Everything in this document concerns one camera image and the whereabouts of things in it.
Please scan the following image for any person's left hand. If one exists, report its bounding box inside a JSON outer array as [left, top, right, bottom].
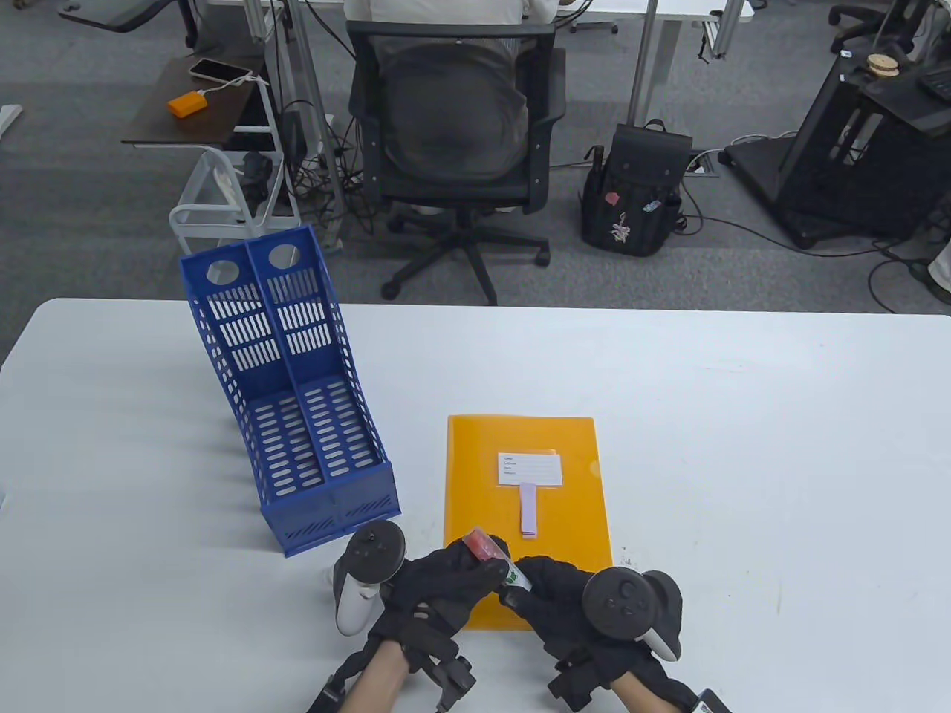
[[368, 538, 513, 660]]

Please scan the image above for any blue plastic file rack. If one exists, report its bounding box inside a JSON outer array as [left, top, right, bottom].
[[180, 227, 402, 558]]

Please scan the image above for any white charging cable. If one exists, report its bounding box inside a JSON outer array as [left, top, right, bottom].
[[202, 73, 270, 97]]

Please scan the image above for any black swivel chair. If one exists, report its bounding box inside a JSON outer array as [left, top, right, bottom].
[[828, 0, 941, 56]]

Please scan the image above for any white desk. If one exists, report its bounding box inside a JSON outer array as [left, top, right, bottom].
[[572, 0, 751, 127]]

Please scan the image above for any white paper label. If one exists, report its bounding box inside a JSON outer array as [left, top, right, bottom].
[[496, 452, 562, 487]]

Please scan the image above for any person's right forearm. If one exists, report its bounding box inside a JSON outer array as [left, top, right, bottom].
[[609, 672, 673, 713]]

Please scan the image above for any white smartphone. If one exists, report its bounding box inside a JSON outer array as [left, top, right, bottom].
[[189, 58, 252, 82]]

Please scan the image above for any grey metal desk frame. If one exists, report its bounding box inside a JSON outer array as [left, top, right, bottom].
[[201, 0, 350, 253]]

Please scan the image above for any white rolling cart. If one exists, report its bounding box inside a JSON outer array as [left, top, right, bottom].
[[169, 146, 302, 257]]

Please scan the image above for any black and white hand controller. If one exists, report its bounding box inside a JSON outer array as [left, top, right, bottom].
[[583, 568, 683, 662], [332, 520, 407, 637]]

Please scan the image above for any dark grey chair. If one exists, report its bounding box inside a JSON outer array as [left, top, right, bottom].
[[58, 0, 200, 49]]

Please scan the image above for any pink glue stick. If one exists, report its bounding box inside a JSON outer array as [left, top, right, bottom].
[[462, 527, 534, 593]]

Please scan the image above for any person's right hand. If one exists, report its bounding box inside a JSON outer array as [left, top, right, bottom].
[[502, 556, 669, 680]]

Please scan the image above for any person's left forearm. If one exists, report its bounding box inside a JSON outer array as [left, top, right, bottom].
[[338, 640, 413, 713]]

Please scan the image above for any orange L-shaped folder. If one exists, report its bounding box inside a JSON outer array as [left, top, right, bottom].
[[444, 414, 614, 631]]

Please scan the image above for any black backpack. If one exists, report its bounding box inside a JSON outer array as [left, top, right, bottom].
[[580, 119, 693, 258]]

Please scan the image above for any black handheld device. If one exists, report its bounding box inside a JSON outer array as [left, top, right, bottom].
[[241, 151, 274, 212]]

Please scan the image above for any black mesh office chair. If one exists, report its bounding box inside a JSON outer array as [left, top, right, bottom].
[[349, 16, 567, 307]]

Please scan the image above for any brown side table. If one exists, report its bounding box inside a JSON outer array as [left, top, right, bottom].
[[123, 56, 272, 147]]

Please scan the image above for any black equipment stand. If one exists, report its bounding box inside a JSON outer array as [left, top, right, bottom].
[[724, 41, 951, 250]]

